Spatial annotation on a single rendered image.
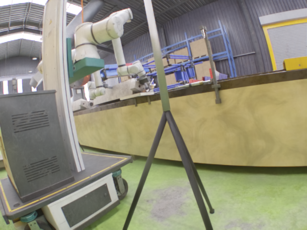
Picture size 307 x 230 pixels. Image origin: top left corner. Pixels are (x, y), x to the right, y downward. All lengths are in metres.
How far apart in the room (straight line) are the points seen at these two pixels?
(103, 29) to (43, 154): 0.81
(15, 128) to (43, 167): 0.24
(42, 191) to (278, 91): 1.53
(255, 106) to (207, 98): 0.39
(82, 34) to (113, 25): 0.22
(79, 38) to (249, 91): 1.23
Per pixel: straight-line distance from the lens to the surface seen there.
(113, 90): 2.20
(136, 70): 1.63
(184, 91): 1.44
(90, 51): 1.10
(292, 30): 12.26
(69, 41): 1.23
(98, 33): 1.11
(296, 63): 1.26
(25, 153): 0.88
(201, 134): 1.42
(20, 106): 0.88
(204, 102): 1.35
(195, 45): 11.65
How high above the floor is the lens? 0.67
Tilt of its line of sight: 4 degrees down
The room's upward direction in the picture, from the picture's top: 9 degrees counter-clockwise
